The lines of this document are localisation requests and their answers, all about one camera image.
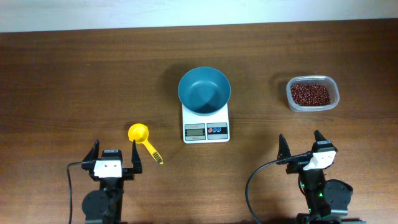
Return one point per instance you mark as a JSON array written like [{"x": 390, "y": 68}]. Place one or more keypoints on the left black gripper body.
[{"x": 129, "y": 173}]

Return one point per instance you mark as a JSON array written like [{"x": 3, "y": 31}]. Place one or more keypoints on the clear plastic container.
[{"x": 314, "y": 79}]

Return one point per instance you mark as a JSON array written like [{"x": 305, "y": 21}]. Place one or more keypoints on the white digital kitchen scale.
[{"x": 205, "y": 128}]

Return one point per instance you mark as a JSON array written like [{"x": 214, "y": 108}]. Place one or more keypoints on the yellow measuring scoop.
[{"x": 139, "y": 133}]

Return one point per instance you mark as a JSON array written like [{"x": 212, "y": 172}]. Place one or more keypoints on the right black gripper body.
[{"x": 294, "y": 168}]

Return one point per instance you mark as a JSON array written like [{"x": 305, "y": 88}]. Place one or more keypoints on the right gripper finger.
[
  {"x": 284, "y": 151},
  {"x": 318, "y": 136}
]

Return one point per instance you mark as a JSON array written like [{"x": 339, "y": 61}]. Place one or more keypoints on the red beans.
[{"x": 310, "y": 95}]

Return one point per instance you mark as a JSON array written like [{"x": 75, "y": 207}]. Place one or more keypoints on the teal blue bowl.
[{"x": 204, "y": 90}]

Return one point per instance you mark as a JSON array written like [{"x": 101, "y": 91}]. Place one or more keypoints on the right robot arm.
[{"x": 327, "y": 200}]

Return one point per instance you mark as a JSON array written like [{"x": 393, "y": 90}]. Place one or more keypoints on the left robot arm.
[{"x": 104, "y": 206}]

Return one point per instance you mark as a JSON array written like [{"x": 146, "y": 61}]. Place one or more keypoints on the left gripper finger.
[
  {"x": 93, "y": 153},
  {"x": 135, "y": 159}
]

